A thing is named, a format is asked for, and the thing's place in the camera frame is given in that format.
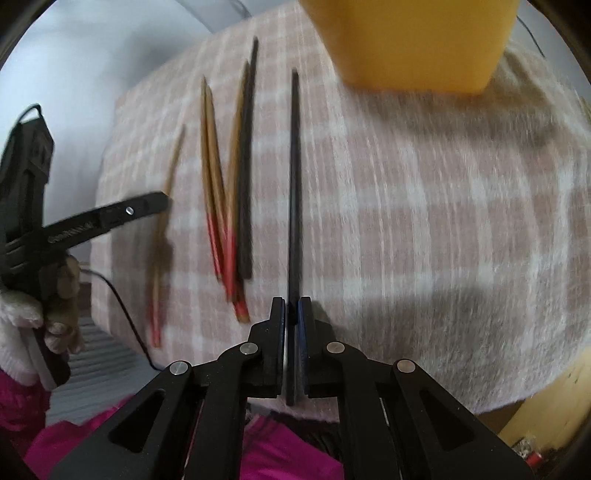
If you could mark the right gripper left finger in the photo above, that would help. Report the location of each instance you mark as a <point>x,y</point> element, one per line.
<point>267,379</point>

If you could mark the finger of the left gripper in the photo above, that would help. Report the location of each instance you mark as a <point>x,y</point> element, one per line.
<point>131,209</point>

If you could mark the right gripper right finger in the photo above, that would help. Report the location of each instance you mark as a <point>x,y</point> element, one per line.
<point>315,373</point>

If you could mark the wooden chopstick red end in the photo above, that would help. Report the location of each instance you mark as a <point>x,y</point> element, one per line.
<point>216,176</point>
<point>154,289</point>
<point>211,221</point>

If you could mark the yellow plastic container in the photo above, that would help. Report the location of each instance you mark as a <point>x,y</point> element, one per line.
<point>415,45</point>

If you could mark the left gloved hand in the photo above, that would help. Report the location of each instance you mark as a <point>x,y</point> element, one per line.
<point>38,334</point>

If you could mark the wooden chopstick beside black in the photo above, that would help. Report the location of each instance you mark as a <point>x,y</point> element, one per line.
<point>232,190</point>

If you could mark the pink plaid cloth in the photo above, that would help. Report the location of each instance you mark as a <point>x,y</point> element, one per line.
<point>454,231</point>

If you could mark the black camera box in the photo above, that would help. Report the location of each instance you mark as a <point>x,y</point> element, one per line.
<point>25,169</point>

